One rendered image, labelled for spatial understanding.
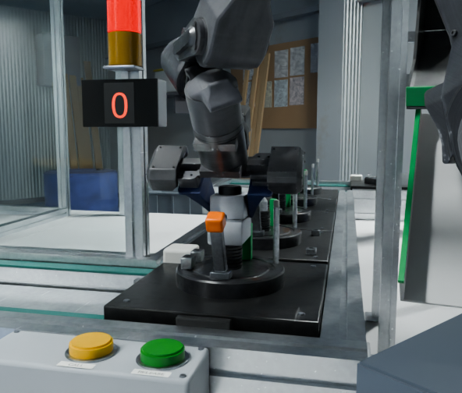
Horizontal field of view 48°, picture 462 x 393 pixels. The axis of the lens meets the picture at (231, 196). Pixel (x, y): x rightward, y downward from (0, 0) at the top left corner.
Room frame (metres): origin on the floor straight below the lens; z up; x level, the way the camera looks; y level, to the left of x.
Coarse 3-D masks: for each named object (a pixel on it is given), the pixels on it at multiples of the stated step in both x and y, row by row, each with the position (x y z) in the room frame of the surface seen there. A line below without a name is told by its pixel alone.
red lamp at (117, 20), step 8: (112, 0) 0.79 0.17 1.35; (120, 0) 0.79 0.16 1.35; (128, 0) 0.79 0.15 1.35; (136, 0) 0.80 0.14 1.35; (112, 8) 0.79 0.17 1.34; (120, 8) 0.79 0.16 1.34; (128, 8) 0.79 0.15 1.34; (136, 8) 0.80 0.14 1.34; (112, 16) 0.79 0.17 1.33; (120, 16) 0.79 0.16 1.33; (128, 16) 0.79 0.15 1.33; (136, 16) 0.80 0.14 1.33; (112, 24) 0.79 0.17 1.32; (120, 24) 0.79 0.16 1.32; (128, 24) 0.79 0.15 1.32; (136, 24) 0.80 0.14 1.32
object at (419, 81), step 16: (432, 0) 0.75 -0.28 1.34; (432, 16) 0.76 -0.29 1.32; (416, 32) 0.63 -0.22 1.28; (432, 32) 0.76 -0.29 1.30; (416, 48) 0.62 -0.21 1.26; (432, 48) 0.70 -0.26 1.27; (448, 48) 0.69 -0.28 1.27; (416, 64) 0.62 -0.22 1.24; (432, 64) 0.65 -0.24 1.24; (416, 80) 0.61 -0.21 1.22; (432, 80) 0.60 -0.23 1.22; (416, 96) 0.54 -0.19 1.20
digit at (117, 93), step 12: (108, 84) 0.79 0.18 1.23; (120, 84) 0.78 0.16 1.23; (132, 84) 0.78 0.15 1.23; (108, 96) 0.79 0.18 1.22; (120, 96) 0.78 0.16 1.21; (132, 96) 0.78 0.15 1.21; (108, 108) 0.79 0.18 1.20; (120, 108) 0.78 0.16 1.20; (132, 108) 0.78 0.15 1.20; (108, 120) 0.79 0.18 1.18; (120, 120) 0.78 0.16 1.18; (132, 120) 0.78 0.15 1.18
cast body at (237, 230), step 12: (228, 192) 0.64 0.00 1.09; (240, 192) 0.65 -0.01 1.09; (216, 204) 0.64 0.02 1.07; (228, 204) 0.64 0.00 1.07; (240, 204) 0.63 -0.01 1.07; (228, 216) 0.64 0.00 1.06; (240, 216) 0.63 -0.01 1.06; (228, 228) 0.62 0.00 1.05; (240, 228) 0.62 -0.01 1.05; (228, 240) 0.62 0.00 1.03; (240, 240) 0.62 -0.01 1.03
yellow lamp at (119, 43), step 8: (112, 32) 0.79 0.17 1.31; (120, 32) 0.79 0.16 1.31; (128, 32) 0.79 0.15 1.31; (136, 32) 0.80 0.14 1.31; (112, 40) 0.79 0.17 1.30; (120, 40) 0.79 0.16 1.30; (128, 40) 0.79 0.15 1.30; (136, 40) 0.80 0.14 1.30; (112, 48) 0.79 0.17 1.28; (120, 48) 0.79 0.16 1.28; (128, 48) 0.79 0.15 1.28; (136, 48) 0.80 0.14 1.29; (112, 56) 0.79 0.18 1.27; (120, 56) 0.79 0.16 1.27; (128, 56) 0.79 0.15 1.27; (136, 56) 0.80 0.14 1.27; (112, 64) 0.79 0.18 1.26; (120, 64) 0.79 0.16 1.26; (128, 64) 0.79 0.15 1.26; (136, 64) 0.79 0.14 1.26
